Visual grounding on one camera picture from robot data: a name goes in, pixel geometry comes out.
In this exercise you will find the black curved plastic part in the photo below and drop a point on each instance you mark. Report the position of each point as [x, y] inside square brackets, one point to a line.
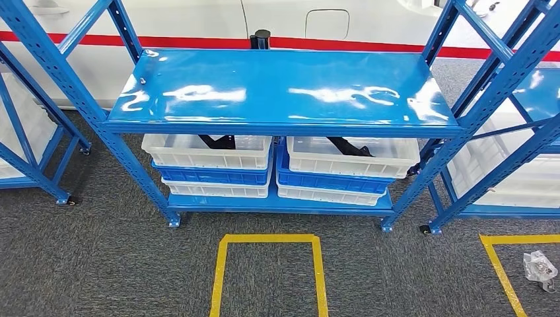
[218, 142]
[350, 148]

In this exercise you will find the blue plastic bin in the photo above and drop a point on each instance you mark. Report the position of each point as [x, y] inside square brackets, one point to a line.
[332, 183]
[210, 176]

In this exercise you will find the black cylindrical device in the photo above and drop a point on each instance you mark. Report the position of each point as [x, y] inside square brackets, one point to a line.
[261, 39]

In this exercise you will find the white fuel filler flap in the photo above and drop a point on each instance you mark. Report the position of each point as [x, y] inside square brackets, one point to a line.
[327, 24]

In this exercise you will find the white car body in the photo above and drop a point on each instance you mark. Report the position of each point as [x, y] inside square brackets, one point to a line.
[197, 17]

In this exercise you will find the yellow floor tape square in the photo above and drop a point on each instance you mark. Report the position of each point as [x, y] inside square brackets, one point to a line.
[494, 262]

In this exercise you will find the crumpled plastic film wad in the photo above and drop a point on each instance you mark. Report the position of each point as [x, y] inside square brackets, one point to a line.
[539, 267]

